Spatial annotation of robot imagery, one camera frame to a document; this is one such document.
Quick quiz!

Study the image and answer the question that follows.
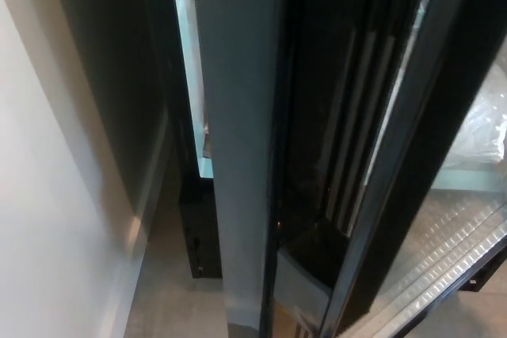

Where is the glass refrigerator door black frame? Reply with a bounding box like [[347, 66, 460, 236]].
[[189, 0, 507, 338]]

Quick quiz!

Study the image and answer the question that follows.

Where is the black commercial refrigerator body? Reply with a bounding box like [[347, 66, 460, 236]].
[[51, 0, 507, 295]]

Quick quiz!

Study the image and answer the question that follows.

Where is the large white plastic bag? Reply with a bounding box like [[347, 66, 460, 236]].
[[445, 63, 507, 167]]

